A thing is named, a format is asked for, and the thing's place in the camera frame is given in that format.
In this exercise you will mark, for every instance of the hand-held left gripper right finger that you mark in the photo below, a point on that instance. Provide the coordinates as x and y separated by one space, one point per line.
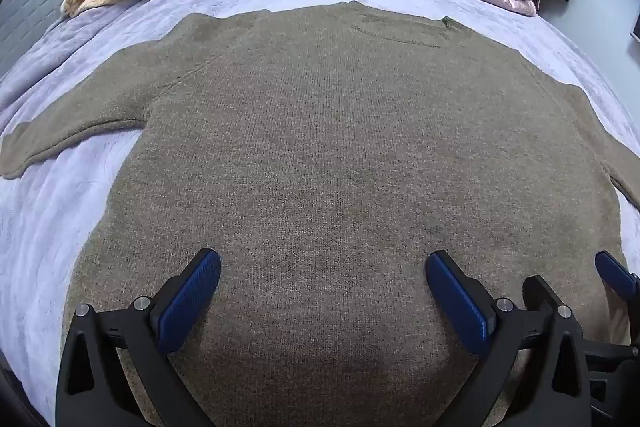
455 302

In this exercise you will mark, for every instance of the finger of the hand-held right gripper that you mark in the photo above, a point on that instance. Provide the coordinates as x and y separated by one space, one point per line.
539 292
615 277

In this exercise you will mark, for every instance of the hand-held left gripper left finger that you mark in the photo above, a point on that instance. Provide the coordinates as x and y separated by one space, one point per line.
192 302

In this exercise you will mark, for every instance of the olive brown knit sweater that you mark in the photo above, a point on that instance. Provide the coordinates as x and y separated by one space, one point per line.
320 132

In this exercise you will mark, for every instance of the dark flat monitor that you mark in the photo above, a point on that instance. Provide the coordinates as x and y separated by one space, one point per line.
636 29

